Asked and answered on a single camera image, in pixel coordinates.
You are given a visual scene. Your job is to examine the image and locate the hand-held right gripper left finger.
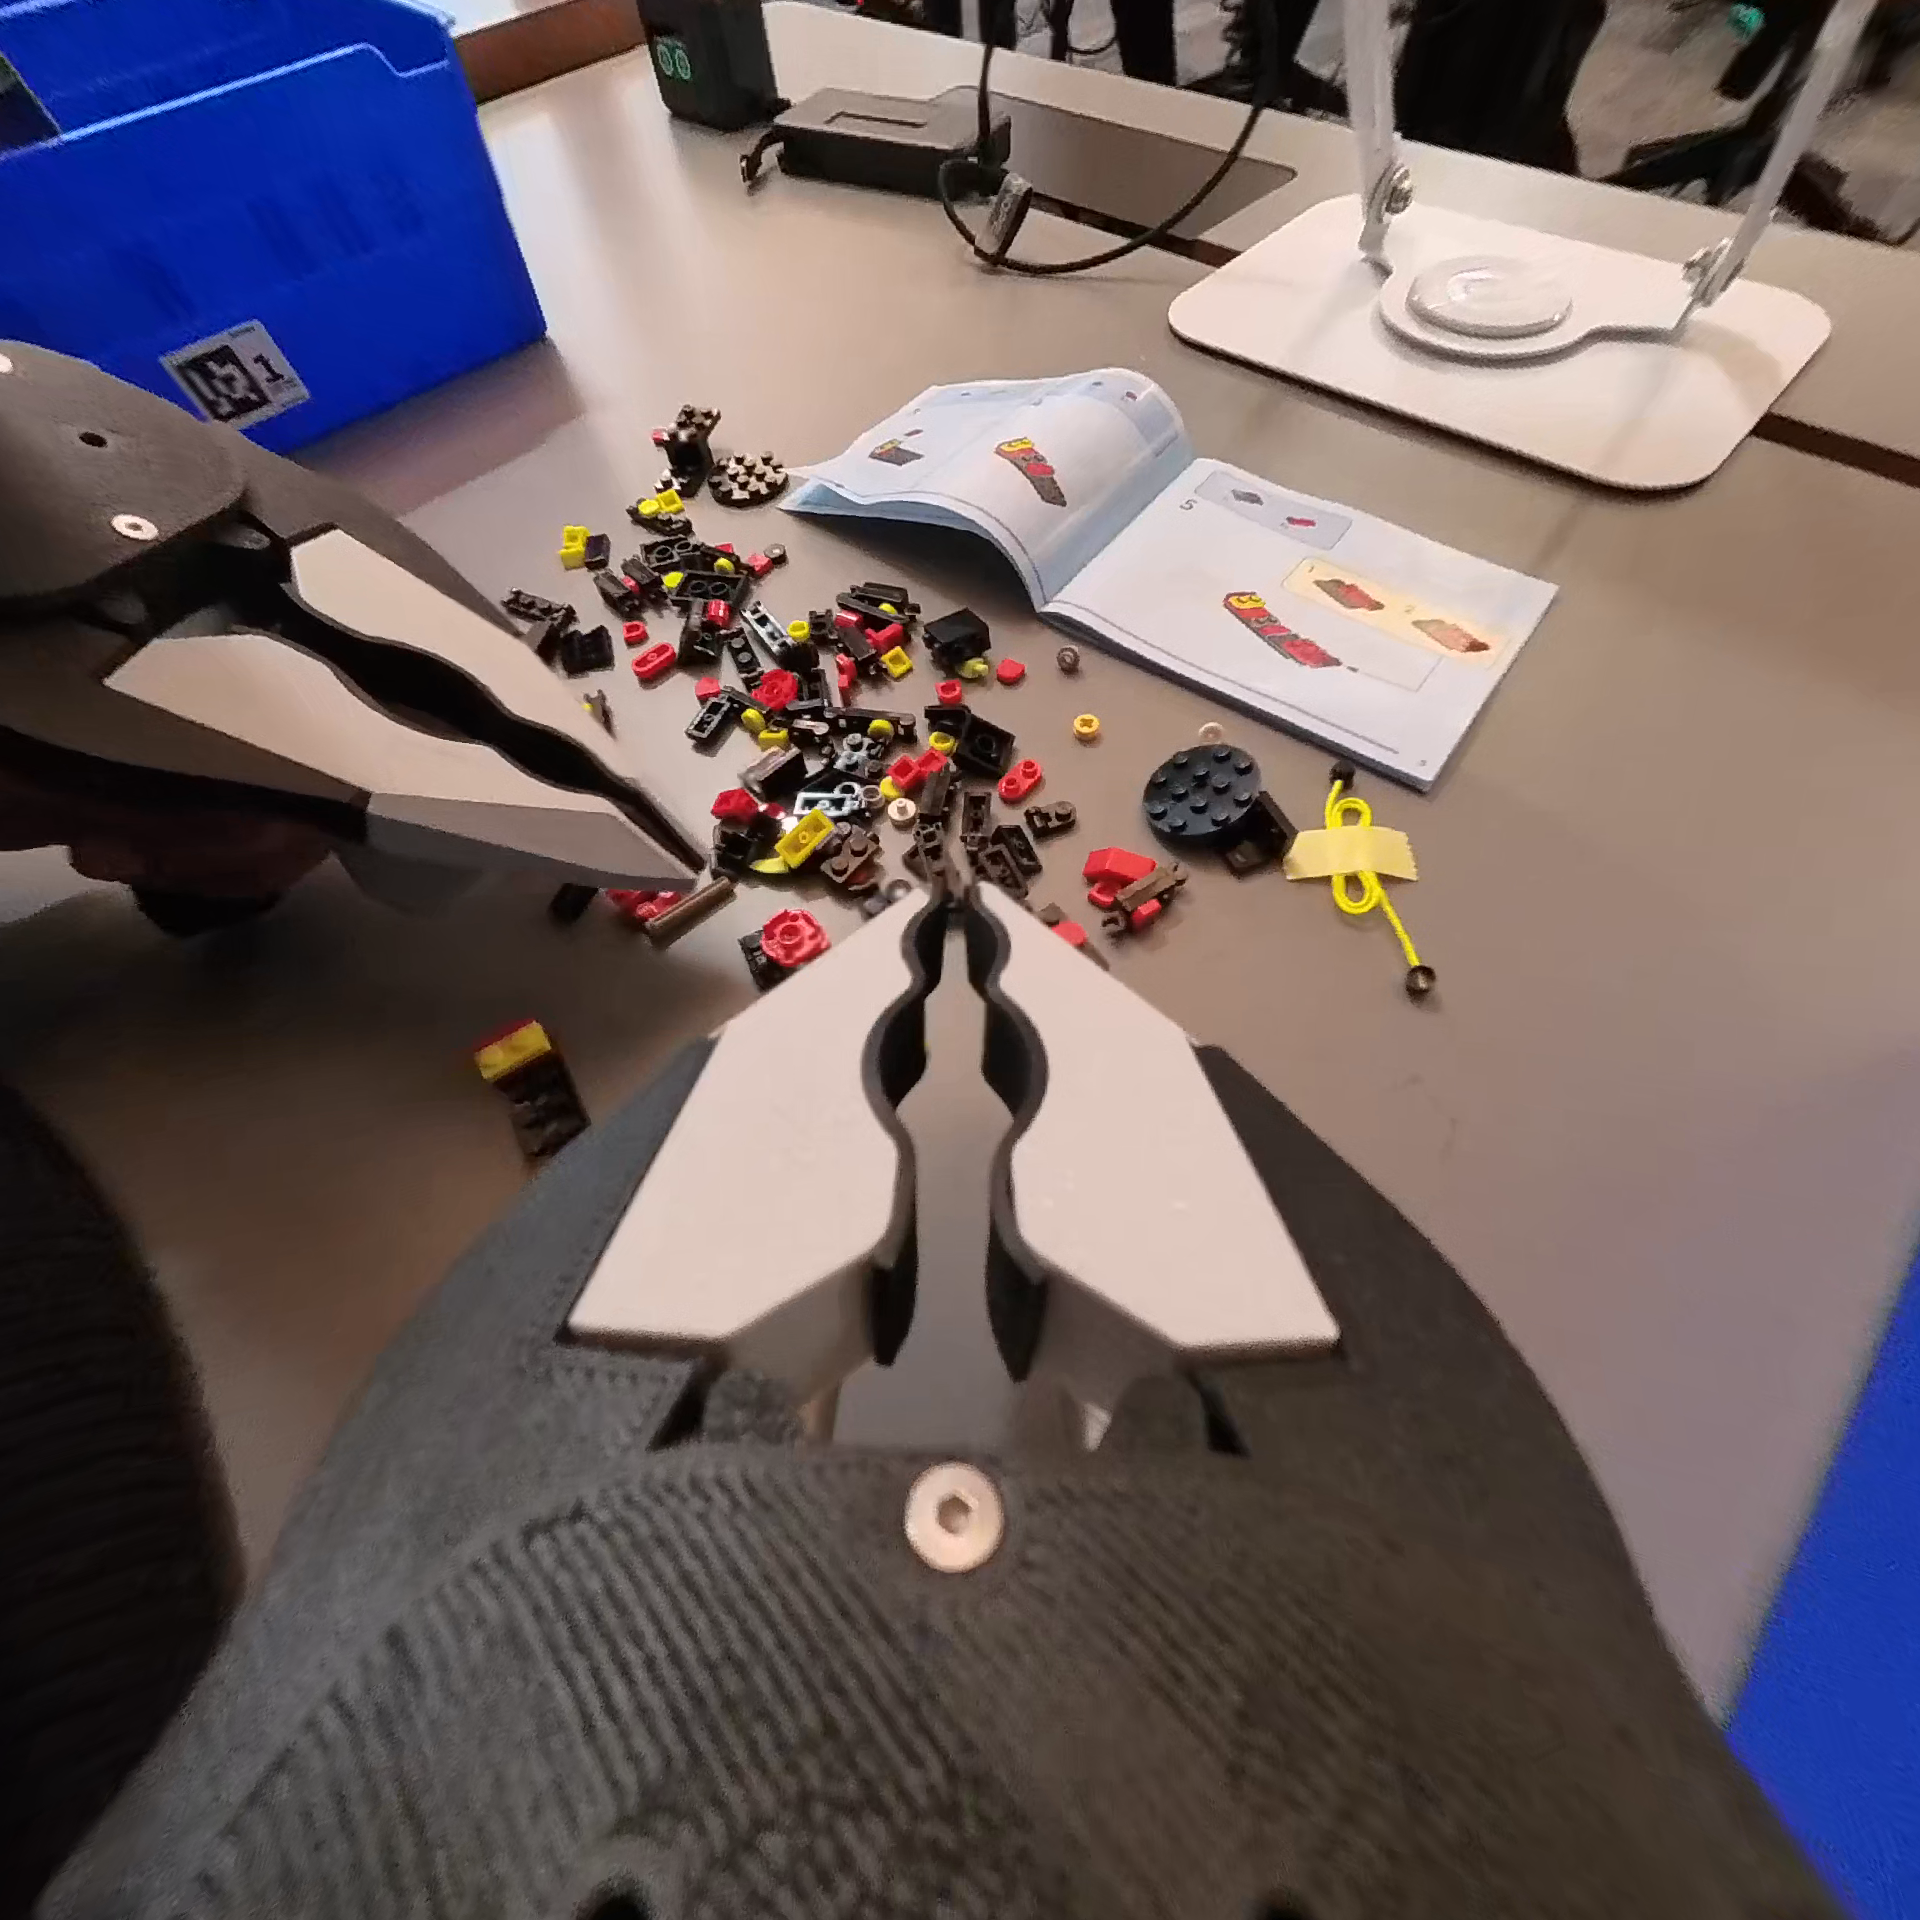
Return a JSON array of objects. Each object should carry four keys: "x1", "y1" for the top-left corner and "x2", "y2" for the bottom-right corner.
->
[{"x1": 563, "y1": 881, "x2": 949, "y2": 1441}]

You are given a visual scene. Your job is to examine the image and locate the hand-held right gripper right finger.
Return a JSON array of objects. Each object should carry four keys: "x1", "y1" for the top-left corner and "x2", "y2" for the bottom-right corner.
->
[{"x1": 957, "y1": 881, "x2": 1348, "y2": 1454}]

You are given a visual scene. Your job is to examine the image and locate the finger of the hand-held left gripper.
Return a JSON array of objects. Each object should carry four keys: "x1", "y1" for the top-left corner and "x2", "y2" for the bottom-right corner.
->
[
  {"x1": 282, "y1": 524, "x2": 699, "y2": 848},
  {"x1": 102, "y1": 625, "x2": 713, "y2": 924}
]

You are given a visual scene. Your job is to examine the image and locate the black plate yellow red assembly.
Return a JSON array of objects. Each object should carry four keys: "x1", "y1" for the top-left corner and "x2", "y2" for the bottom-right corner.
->
[{"x1": 476, "y1": 1017, "x2": 589, "y2": 1163}]

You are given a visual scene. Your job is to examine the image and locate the pile of lego pieces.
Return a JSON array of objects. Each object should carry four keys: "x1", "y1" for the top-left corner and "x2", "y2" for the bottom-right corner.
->
[{"x1": 499, "y1": 404, "x2": 1194, "y2": 995}]

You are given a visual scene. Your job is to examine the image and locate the lego instruction booklet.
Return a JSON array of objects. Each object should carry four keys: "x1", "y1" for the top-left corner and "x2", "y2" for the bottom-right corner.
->
[{"x1": 780, "y1": 369, "x2": 1560, "y2": 795}]

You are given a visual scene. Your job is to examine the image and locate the person's left hand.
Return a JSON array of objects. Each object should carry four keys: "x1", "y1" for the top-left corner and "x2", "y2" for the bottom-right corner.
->
[{"x1": 0, "y1": 777, "x2": 354, "y2": 912}]

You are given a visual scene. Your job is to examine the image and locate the black white tag sticker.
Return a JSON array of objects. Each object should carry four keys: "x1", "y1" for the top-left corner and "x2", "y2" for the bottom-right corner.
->
[{"x1": 156, "y1": 316, "x2": 310, "y2": 424}]

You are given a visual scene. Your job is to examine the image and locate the blue plastic bin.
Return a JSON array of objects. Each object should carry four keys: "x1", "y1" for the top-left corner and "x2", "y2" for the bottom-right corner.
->
[
  {"x1": 1723, "y1": 1245, "x2": 1920, "y2": 1920},
  {"x1": 0, "y1": 0, "x2": 548, "y2": 463}
]

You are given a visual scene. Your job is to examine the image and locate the black device with green marks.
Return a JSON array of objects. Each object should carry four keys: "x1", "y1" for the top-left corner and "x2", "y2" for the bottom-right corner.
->
[{"x1": 633, "y1": 0, "x2": 785, "y2": 135}]

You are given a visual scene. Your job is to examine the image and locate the black power adapter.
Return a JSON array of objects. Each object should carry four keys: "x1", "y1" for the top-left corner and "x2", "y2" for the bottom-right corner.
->
[{"x1": 746, "y1": 87, "x2": 1007, "y2": 193}]

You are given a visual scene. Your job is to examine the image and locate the white stand base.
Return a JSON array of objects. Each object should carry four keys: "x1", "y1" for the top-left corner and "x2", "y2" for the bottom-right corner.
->
[{"x1": 1169, "y1": 0, "x2": 1861, "y2": 492}]

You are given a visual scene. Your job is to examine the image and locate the yellow lego string with tape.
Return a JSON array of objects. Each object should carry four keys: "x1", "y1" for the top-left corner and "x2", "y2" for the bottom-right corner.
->
[{"x1": 1280, "y1": 765, "x2": 1436, "y2": 998}]

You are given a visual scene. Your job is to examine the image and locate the black cable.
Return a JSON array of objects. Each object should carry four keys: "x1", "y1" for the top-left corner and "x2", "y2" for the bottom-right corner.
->
[{"x1": 939, "y1": 0, "x2": 1277, "y2": 278}]

